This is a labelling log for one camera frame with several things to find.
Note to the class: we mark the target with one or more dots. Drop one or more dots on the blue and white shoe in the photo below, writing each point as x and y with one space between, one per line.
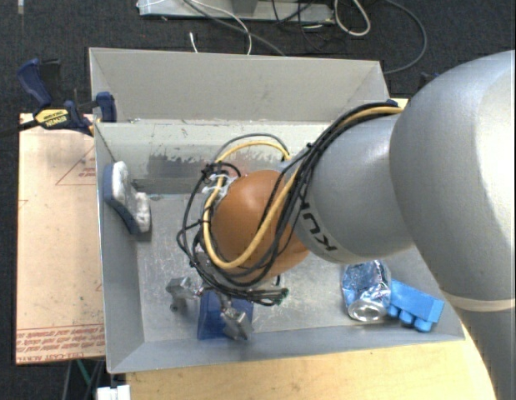
123 190

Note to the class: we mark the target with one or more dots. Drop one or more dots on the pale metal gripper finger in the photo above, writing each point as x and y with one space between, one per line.
237 322
181 286

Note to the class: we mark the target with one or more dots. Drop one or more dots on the clear blue block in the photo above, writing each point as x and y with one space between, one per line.
210 319

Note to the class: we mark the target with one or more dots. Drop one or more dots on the blue toy brick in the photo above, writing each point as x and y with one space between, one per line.
416 306

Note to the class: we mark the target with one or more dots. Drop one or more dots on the grey metal bin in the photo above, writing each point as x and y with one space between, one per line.
166 261

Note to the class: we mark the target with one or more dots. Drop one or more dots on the brown cardboard board, red print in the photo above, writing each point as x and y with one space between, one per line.
53 231

